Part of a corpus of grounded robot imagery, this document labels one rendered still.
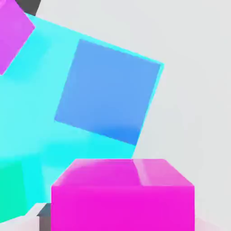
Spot large cyan box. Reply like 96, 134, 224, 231
0, 12, 165, 223

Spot small magenta cube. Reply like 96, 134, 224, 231
51, 158, 195, 231

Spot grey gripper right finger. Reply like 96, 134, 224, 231
194, 216, 223, 231

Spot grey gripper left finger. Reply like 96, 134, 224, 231
0, 202, 52, 231

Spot small violet cube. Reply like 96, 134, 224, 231
0, 0, 36, 76

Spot small blue cube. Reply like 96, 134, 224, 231
54, 38, 162, 146

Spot small green cube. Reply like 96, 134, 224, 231
0, 160, 28, 223

